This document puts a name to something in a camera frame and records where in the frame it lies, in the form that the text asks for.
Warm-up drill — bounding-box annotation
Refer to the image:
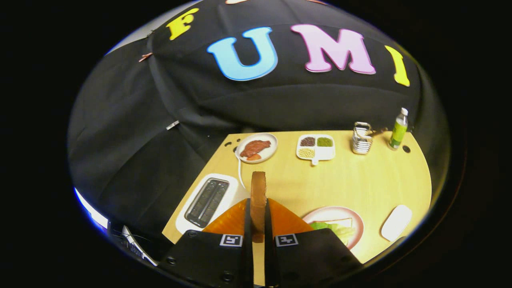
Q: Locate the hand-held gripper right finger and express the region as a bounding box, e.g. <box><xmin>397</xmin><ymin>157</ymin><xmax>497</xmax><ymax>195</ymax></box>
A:
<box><xmin>264</xmin><ymin>198</ymin><xmax>364</xmax><ymax>288</ymax></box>

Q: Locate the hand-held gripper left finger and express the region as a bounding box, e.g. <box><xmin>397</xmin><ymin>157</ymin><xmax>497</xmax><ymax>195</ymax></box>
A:
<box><xmin>158</xmin><ymin>198</ymin><xmax>254</xmax><ymax>288</ymax></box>

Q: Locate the toasted bread slice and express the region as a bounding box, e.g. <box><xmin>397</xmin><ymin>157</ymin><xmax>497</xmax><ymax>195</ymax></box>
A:
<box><xmin>250</xmin><ymin>171</ymin><xmax>267</xmax><ymax>243</ymax></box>

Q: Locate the green lettuce leaf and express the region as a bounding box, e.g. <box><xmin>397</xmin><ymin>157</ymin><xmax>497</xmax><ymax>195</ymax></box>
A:
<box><xmin>310</xmin><ymin>221</ymin><xmax>356</xmax><ymax>246</ymax></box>

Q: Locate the white toaster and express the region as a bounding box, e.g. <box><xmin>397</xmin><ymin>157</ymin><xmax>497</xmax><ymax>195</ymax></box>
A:
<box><xmin>175</xmin><ymin>173</ymin><xmax>250</xmax><ymax>234</ymax></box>

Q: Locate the bread slice with ham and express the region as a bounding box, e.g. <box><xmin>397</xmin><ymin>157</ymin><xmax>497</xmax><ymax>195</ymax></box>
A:
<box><xmin>310</xmin><ymin>217</ymin><xmax>353</xmax><ymax>230</ymax></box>

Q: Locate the pink round plate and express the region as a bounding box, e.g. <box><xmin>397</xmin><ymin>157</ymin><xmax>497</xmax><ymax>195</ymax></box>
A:
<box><xmin>302</xmin><ymin>206</ymin><xmax>364</xmax><ymax>250</ymax></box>

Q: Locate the brown meat piece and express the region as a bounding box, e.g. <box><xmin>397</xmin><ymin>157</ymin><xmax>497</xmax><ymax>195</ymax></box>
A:
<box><xmin>240</xmin><ymin>140</ymin><xmax>272</xmax><ymax>160</ymax></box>

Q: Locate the white oval plate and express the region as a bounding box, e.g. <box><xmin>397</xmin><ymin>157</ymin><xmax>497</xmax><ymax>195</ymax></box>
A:
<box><xmin>235</xmin><ymin>133</ymin><xmax>278</xmax><ymax>164</ymax></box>

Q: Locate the white divided dish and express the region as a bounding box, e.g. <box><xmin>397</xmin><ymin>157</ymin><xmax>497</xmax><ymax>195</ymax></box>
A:
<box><xmin>296</xmin><ymin>134</ymin><xmax>336</xmax><ymax>166</ymax></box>

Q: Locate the white square plate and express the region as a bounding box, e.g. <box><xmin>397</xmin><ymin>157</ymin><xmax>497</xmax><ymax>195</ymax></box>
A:
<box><xmin>380</xmin><ymin>205</ymin><xmax>413</xmax><ymax>242</ymax></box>

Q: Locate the black backdrop cloth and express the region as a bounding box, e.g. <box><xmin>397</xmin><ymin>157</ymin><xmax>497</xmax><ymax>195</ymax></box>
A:
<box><xmin>67</xmin><ymin>0</ymin><xmax>450</xmax><ymax>240</ymax></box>

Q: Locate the green label plastic bottle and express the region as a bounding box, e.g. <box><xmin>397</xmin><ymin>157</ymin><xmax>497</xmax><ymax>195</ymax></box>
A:
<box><xmin>387</xmin><ymin>107</ymin><xmax>409</xmax><ymax>150</ymax></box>

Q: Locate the white toaster cable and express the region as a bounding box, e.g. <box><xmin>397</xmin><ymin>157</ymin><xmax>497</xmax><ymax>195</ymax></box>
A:
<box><xmin>238</xmin><ymin>157</ymin><xmax>248</xmax><ymax>188</ymax></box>

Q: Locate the metal wire utensil holder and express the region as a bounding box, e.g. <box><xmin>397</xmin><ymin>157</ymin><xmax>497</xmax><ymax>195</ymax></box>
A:
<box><xmin>352</xmin><ymin>122</ymin><xmax>373</xmax><ymax>155</ymax></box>

